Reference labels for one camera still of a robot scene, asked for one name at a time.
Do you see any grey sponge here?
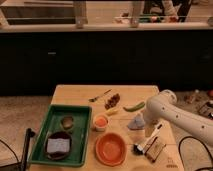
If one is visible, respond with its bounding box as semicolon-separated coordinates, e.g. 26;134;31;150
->
47;138;70;153

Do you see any green plastic tray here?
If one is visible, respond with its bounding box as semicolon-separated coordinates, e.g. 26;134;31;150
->
30;105;92;167

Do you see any green pepper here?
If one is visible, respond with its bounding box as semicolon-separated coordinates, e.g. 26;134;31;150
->
123;102;145;112

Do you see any white handled brush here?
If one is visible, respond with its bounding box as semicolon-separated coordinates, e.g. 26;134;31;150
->
133;124;162;155

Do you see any grey blue towel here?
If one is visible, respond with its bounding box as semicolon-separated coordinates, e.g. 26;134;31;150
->
127;114;145;130

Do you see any dark brown plate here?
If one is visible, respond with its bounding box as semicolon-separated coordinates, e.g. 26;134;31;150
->
44;131;72;160

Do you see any red bowl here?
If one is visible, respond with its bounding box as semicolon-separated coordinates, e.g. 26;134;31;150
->
95;132;127;167

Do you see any yellow food piece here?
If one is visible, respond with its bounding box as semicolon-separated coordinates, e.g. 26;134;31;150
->
106;108;119;116

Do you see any brown dried food cluster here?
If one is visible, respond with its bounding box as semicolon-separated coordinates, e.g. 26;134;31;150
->
105;94;120;110

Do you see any small orange cup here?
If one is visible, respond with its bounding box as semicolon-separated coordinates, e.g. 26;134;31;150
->
93;115;108;132

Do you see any black cable left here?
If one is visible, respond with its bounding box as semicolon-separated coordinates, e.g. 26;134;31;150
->
0;139;22;171

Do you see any black stand post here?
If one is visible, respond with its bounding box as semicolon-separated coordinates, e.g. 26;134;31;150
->
20;128;35;171

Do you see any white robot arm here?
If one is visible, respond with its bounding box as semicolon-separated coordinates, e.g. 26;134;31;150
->
143;89;213;147

